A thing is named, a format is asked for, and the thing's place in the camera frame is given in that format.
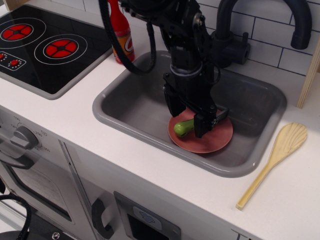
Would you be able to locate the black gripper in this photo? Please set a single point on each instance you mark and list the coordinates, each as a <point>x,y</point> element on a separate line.
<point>192,92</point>

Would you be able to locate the green handled grey spatula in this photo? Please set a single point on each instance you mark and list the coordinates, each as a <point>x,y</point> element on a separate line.
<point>182,128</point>

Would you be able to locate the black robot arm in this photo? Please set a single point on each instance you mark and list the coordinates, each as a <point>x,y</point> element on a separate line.
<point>183,31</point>

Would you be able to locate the pink round plate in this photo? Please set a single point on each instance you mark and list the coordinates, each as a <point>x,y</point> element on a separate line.
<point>212,141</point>

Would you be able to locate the grey plastic sink basin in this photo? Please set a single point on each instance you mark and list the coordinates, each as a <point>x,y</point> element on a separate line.
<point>135,105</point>

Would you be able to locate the dark grey toy faucet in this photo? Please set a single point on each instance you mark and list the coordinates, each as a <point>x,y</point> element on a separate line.
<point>228,50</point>

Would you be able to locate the wooden spoon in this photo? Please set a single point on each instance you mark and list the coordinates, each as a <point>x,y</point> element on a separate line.
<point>288,140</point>

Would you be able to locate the red toy sauce bottle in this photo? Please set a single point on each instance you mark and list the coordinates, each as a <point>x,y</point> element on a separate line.
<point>121,29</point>

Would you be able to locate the grey dishwasher control panel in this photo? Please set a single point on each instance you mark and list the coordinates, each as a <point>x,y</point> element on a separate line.
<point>142,224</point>

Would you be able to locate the wooden side panel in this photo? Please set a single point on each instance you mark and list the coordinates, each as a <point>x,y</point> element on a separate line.
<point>310,76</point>

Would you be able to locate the black toy stovetop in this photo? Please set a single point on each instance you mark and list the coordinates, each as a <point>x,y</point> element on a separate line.
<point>47,53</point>

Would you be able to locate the white toy oven door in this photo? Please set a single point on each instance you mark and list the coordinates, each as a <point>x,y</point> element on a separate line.
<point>48,185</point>

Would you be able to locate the grey oven knob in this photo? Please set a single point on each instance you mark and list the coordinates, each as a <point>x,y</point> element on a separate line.
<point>24,138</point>

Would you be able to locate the dark grey cabinet handle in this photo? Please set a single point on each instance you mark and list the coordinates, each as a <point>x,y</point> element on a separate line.
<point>97,209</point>

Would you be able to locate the grey oven door handle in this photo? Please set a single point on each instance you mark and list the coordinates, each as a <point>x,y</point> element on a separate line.
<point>15,156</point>

